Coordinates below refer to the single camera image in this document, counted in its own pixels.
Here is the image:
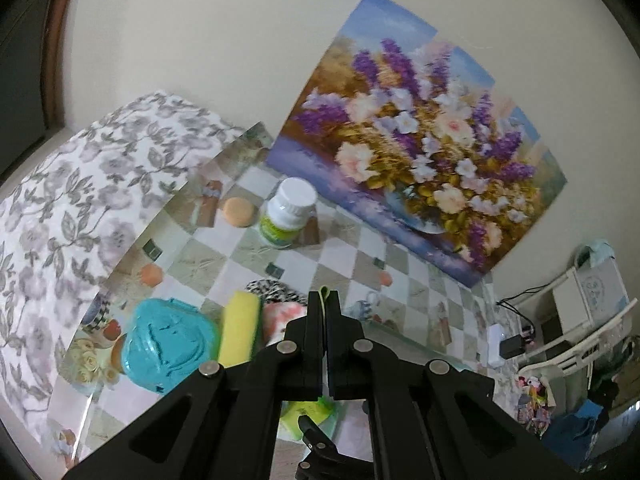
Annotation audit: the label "black white leopard scrunchie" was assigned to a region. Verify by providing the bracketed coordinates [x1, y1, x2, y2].
[245, 279, 308, 306]

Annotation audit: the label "white plastic chair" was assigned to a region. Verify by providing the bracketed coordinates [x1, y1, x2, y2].
[517, 265, 638, 376]

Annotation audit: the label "teal plastic case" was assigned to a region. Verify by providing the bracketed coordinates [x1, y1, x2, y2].
[120, 297, 221, 393]

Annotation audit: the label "orange round makeup puff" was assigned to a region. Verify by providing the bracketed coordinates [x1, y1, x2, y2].
[222, 197, 254, 228]

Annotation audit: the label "black power adapter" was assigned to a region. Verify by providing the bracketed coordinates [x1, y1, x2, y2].
[500, 335, 533, 360]

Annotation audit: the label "pale blue printed bag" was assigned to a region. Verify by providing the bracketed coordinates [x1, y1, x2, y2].
[575, 245, 631, 326]

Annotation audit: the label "brown wooden door frame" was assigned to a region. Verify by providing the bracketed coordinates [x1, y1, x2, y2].
[42, 0, 71, 131]

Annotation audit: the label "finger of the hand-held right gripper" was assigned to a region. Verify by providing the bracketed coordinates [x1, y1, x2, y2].
[295, 415, 373, 480]

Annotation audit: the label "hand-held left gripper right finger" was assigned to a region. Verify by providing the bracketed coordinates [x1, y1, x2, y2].
[327, 291, 576, 480]

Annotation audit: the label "checkered printed tablecloth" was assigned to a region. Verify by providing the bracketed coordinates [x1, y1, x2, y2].
[50, 122, 521, 480]

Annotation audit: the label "dark door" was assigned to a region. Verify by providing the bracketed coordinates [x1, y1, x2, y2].
[0, 0, 51, 171]

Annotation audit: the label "grey floral white blanket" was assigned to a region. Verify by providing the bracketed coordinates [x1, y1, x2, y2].
[0, 91, 246, 443]

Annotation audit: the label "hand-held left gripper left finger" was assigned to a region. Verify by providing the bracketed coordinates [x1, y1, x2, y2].
[62, 291, 327, 480]

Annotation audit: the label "pink white chevron cloth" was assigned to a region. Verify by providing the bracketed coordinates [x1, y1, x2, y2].
[261, 302, 308, 348]

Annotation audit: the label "colourful toy pile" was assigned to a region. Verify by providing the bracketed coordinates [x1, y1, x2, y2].
[517, 375, 553, 436]

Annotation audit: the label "black cable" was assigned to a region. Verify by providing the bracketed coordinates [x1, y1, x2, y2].
[497, 287, 551, 333]

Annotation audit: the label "white pill bottle green label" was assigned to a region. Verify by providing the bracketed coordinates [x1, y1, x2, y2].
[258, 178, 317, 250]

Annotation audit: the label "white charger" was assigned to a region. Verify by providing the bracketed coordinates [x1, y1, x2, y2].
[487, 325, 506, 366]

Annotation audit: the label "flower painting canvas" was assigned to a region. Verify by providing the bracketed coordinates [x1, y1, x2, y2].
[265, 0, 568, 288]

